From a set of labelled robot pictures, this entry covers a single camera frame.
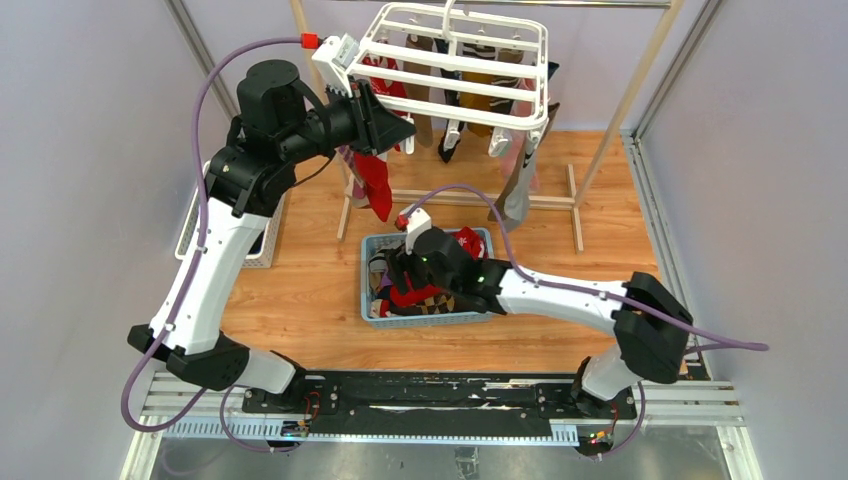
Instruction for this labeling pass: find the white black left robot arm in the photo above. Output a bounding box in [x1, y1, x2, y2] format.
[128, 60, 415, 413]

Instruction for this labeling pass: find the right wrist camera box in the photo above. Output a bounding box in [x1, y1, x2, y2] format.
[402, 206, 432, 255]

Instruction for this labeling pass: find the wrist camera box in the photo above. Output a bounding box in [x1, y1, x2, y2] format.
[402, 206, 432, 255]
[312, 34, 359, 98]

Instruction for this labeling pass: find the red snowflake hanging sock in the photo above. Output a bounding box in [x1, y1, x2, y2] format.
[362, 55, 407, 98]

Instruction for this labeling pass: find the blue plastic laundry basket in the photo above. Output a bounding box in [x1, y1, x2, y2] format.
[359, 233, 491, 328]

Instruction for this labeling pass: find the wooden drying rack stand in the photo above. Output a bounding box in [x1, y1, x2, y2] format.
[290, 0, 684, 254]

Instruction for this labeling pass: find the red beige christmas sock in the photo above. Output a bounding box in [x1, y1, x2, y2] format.
[354, 152, 393, 222]

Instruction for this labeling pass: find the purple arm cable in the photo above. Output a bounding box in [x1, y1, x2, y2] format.
[394, 184, 771, 458]
[119, 31, 326, 458]

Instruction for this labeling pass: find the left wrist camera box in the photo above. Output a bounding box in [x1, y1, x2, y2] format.
[312, 34, 359, 98]

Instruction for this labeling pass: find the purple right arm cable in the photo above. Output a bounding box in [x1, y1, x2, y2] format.
[394, 184, 771, 458]

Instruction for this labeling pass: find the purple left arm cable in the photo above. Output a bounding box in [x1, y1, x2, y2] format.
[119, 31, 326, 458]

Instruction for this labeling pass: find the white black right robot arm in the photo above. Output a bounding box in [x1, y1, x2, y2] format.
[386, 227, 693, 417]

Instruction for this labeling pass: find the maroon purple striped hanging sock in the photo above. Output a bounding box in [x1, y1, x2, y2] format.
[337, 146, 370, 209]

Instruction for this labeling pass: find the grey black-striped hanging sock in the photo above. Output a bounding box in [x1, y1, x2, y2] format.
[495, 131, 538, 232]

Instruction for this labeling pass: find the white perforated side basket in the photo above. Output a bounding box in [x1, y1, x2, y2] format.
[174, 191, 286, 269]

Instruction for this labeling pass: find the black blue hanging sock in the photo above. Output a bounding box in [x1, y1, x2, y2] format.
[438, 68, 465, 164]

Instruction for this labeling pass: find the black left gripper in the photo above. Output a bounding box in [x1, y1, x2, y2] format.
[280, 75, 418, 165]

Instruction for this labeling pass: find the white plastic sock hanger frame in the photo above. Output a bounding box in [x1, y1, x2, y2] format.
[347, 1, 549, 142]

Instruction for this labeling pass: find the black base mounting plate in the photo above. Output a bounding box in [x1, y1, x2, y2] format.
[241, 370, 637, 439]

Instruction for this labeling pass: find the brown white striped hanging sock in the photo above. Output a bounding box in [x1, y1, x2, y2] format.
[462, 43, 523, 114]

